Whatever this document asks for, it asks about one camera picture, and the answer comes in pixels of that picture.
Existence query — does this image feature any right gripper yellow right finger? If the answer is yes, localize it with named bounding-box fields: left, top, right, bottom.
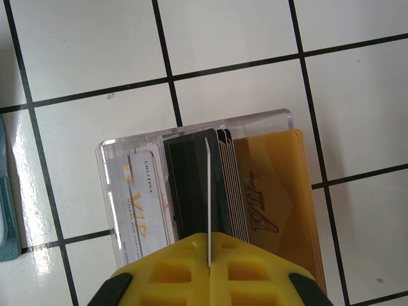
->
left=210, top=231, right=334, bottom=306

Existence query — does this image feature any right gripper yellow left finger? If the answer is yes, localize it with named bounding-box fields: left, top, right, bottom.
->
left=91, top=233, right=210, bottom=306

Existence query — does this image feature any white-edged thin card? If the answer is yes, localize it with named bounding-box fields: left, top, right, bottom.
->
left=205, top=137, right=214, bottom=268

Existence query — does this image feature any blue-grey box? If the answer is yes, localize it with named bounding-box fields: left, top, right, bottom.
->
left=0, top=114, right=22, bottom=263

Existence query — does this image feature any silver VIP card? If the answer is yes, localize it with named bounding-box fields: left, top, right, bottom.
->
left=106, top=152, right=178, bottom=267

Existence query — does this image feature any glossy black card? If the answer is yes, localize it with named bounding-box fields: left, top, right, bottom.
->
left=163, top=128, right=235, bottom=248

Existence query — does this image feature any gold VIP card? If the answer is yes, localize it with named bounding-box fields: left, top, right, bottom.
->
left=232, top=128, right=328, bottom=296

